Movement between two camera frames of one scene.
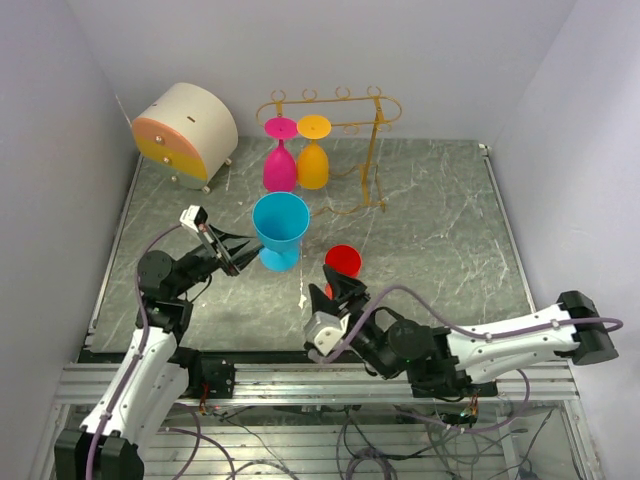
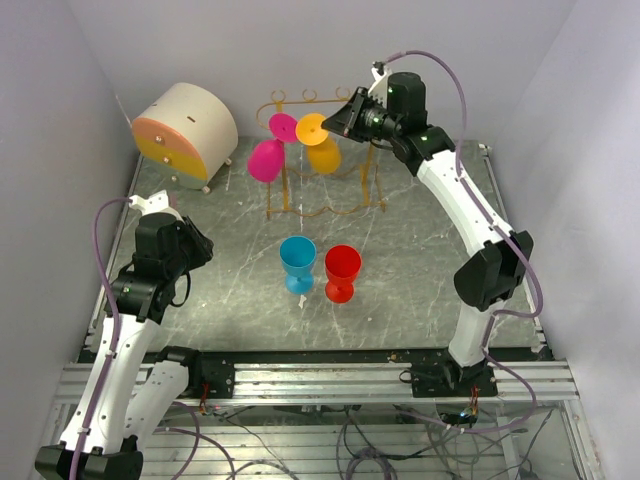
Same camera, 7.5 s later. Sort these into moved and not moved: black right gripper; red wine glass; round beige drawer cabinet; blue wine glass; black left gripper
Moved: blue wine glass; black left gripper; black right gripper
Not moved: round beige drawer cabinet; red wine glass
